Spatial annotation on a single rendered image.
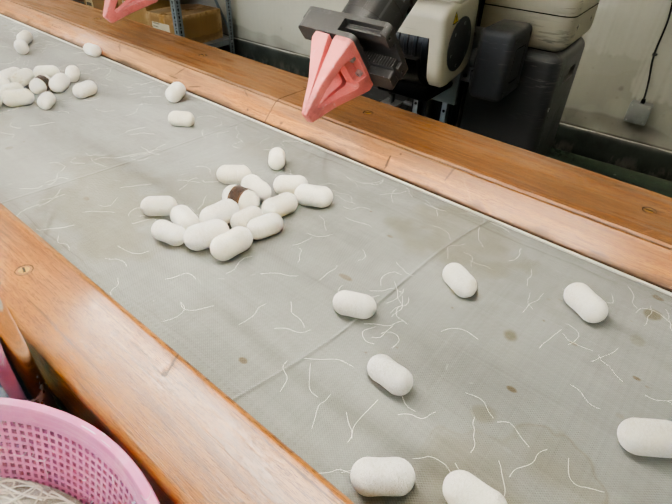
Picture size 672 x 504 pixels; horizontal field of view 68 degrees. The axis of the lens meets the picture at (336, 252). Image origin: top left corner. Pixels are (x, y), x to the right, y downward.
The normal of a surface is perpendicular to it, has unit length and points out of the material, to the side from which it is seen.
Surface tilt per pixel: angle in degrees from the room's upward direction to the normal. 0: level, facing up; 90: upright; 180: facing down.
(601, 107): 88
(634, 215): 0
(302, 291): 0
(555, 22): 90
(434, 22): 98
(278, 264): 0
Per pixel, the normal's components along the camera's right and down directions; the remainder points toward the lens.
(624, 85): -0.58, 0.48
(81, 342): 0.04, -0.79
